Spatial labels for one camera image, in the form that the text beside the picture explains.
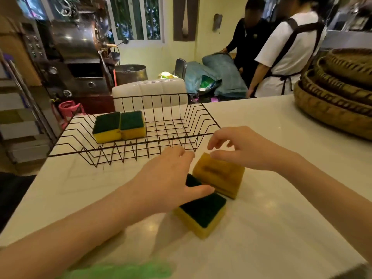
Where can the person's right hand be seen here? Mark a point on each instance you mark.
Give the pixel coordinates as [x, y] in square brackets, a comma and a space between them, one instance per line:
[255, 149]

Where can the person's left hand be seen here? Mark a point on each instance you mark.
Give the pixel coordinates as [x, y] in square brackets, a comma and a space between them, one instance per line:
[162, 183]

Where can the person's left thumb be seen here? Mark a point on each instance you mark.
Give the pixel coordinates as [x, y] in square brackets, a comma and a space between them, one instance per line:
[199, 191]

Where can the person's right thumb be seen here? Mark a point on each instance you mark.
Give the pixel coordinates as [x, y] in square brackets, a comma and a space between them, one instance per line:
[222, 155]

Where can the person's right forearm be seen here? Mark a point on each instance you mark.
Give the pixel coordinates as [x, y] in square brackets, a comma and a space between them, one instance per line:
[328, 194]

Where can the person's left forearm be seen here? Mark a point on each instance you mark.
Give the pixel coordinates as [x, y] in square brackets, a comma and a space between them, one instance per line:
[72, 232]

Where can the yellow sponge with worn face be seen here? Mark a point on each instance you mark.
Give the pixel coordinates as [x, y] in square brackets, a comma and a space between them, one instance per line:
[219, 177]

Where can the yellow and green scrub sponge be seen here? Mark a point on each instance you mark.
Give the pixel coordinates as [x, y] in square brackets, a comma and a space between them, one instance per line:
[203, 213]
[106, 127]
[132, 124]

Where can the green packet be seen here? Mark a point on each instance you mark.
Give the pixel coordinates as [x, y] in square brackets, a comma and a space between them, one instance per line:
[209, 83]

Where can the blue fabric bag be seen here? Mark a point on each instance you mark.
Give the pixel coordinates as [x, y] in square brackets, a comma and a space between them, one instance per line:
[229, 72]
[194, 76]

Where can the metal chair back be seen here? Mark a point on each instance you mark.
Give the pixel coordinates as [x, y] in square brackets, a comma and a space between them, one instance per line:
[180, 68]

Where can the white padded chair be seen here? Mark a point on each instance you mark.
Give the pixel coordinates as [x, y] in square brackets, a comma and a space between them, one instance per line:
[151, 88]

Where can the woven rattan tray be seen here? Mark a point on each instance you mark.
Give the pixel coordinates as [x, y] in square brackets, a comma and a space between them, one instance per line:
[328, 76]
[351, 63]
[316, 90]
[322, 116]

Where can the green cloth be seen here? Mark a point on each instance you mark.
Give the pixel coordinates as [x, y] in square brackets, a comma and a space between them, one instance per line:
[122, 271]

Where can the round steel drum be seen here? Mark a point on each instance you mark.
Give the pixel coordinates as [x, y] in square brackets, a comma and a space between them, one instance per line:
[130, 74]

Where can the pink plastic stool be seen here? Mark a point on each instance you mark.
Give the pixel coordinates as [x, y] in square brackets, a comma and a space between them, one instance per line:
[68, 110]

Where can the metal coffee roaster machine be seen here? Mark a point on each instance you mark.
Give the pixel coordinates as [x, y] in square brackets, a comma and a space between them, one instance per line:
[75, 55]

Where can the stainless steel counter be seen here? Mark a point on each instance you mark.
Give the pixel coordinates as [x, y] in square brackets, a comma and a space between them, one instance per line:
[348, 29]

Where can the metal shelf rack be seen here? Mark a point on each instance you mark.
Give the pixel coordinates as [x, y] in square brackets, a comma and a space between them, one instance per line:
[26, 119]

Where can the wall lamp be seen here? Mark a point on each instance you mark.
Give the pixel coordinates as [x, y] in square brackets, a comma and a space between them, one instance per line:
[217, 22]

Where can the brown wall panel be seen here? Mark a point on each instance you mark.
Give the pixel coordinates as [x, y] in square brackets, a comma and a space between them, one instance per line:
[186, 17]

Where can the window with white frame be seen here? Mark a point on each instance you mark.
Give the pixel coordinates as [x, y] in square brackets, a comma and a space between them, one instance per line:
[135, 17]

